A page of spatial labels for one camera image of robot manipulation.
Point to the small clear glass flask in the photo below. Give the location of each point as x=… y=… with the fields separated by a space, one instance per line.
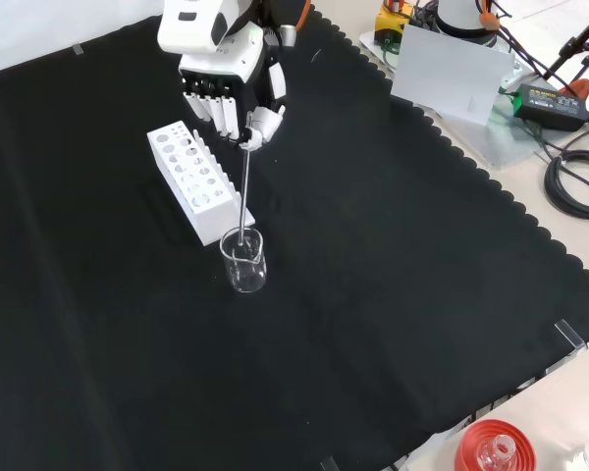
x=498 y=451

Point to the pale board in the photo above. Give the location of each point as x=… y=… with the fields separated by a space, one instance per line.
x=446 y=68

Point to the yellow stop button box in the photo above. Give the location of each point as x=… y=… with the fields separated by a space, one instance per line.
x=390 y=22

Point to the black tripod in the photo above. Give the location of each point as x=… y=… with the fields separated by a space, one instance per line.
x=576 y=41

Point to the clear acrylic clip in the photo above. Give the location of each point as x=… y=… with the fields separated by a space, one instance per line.
x=77 y=49
x=572 y=336
x=329 y=463

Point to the orange clamp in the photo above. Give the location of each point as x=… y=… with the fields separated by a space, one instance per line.
x=581 y=87

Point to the clear glass rod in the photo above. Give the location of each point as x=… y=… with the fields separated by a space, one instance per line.
x=244 y=196

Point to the grey metal base plate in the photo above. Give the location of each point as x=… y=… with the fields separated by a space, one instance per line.
x=505 y=142

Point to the black power adapter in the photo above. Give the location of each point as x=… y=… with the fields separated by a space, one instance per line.
x=552 y=105

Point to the black cloth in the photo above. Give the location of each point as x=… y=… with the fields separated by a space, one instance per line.
x=348 y=245

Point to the clear glass beaker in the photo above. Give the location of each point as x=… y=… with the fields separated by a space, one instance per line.
x=245 y=275

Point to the white test tube rack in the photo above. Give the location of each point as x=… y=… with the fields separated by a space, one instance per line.
x=211 y=216

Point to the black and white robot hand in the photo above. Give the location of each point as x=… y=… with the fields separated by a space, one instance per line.
x=226 y=54

